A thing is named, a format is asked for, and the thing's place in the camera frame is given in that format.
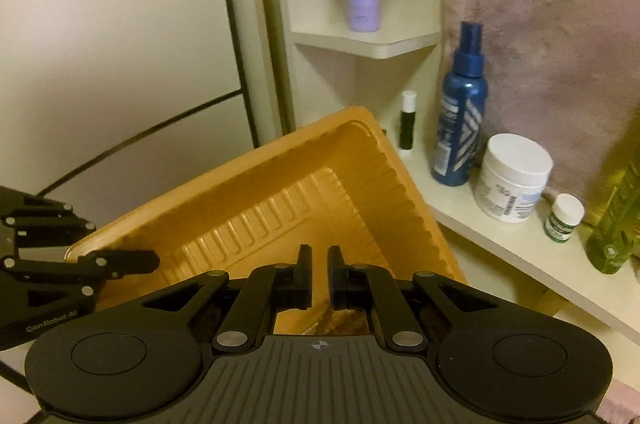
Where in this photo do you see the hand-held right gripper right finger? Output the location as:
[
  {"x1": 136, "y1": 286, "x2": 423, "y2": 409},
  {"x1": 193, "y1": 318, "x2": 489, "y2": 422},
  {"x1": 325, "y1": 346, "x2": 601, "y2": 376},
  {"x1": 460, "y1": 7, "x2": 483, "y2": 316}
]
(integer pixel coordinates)
[{"x1": 327, "y1": 245, "x2": 503, "y2": 352}]

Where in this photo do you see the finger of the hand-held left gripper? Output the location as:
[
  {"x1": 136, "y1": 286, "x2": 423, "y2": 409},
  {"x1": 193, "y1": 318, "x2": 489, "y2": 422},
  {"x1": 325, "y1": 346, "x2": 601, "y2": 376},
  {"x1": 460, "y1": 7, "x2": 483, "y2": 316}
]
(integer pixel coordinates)
[
  {"x1": 0, "y1": 249, "x2": 162, "y2": 300},
  {"x1": 0, "y1": 187, "x2": 97, "y2": 247}
]

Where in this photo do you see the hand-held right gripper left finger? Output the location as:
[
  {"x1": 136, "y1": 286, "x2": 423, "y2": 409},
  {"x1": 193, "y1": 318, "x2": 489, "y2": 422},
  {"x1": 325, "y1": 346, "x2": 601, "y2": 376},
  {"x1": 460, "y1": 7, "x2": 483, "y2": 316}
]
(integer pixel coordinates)
[{"x1": 140, "y1": 244, "x2": 315, "y2": 352}]

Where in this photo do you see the orange plastic tray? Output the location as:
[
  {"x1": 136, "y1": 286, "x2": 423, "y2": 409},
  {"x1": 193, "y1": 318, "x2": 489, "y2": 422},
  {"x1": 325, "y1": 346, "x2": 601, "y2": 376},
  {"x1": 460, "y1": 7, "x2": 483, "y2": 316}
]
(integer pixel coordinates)
[{"x1": 65, "y1": 106, "x2": 468, "y2": 337}]

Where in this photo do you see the cream corner shelf unit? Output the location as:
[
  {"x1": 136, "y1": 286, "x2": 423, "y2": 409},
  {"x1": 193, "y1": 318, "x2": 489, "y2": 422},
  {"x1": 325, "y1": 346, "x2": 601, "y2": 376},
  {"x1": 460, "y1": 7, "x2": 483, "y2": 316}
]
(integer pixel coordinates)
[{"x1": 252, "y1": 0, "x2": 640, "y2": 345}]

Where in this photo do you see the small dark tube white cap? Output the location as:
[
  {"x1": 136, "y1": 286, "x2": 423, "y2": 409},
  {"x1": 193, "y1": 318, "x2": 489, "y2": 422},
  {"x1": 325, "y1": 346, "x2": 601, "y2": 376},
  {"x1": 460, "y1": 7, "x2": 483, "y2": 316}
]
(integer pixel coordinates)
[{"x1": 398, "y1": 91, "x2": 417, "y2": 150}]

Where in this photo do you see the blue spray bottle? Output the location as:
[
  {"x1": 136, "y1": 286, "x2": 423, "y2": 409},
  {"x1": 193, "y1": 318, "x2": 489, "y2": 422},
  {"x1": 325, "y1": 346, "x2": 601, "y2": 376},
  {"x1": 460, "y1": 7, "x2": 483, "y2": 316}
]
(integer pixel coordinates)
[{"x1": 431, "y1": 22, "x2": 488, "y2": 187}]

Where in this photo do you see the white cream jar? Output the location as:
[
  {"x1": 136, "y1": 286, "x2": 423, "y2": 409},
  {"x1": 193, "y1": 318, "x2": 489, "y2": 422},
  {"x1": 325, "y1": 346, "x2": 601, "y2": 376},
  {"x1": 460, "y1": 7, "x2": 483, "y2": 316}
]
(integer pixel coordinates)
[{"x1": 475, "y1": 133, "x2": 554, "y2": 223}]

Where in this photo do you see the small green jar white lid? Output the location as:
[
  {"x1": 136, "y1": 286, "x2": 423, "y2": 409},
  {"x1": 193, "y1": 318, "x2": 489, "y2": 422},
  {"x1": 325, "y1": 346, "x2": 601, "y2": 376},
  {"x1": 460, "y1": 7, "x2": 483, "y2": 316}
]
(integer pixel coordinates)
[{"x1": 544, "y1": 194, "x2": 585, "y2": 242}]

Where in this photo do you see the green spray bottle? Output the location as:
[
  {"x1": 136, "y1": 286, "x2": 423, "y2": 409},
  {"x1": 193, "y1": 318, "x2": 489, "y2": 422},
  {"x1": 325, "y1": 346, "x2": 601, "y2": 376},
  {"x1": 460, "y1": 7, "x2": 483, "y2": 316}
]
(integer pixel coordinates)
[{"x1": 585, "y1": 139, "x2": 640, "y2": 275}]

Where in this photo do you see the pink fuzzy hanging cloth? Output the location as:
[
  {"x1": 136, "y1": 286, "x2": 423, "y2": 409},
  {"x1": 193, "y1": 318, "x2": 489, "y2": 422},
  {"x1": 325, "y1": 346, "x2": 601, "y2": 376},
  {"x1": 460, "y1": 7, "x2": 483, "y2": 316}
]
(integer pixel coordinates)
[{"x1": 440, "y1": 0, "x2": 640, "y2": 205}]

